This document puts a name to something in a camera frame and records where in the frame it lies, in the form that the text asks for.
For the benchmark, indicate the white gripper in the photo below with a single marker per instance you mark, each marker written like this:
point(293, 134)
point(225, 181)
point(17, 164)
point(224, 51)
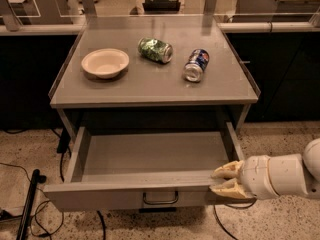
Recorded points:
point(256, 177)

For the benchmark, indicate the grey top drawer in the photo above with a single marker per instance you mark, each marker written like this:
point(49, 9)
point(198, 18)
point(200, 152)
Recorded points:
point(144, 171)

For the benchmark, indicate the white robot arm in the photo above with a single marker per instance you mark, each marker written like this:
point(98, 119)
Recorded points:
point(297, 174)

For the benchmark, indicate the grey drawer cabinet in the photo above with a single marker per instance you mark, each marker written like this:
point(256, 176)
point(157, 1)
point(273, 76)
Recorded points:
point(226, 81)

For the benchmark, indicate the blue pepsi can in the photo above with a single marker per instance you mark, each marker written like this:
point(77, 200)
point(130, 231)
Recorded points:
point(195, 67)

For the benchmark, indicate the green soda can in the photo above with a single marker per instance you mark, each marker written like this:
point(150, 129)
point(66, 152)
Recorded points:
point(155, 50)

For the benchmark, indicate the white bowl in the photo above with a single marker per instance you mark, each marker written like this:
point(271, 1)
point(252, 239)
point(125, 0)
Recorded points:
point(105, 63)

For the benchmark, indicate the black device in background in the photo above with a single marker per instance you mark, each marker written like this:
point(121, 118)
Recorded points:
point(166, 6)

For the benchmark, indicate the black pole on floor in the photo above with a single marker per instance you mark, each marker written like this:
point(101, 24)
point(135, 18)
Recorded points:
point(35, 180)

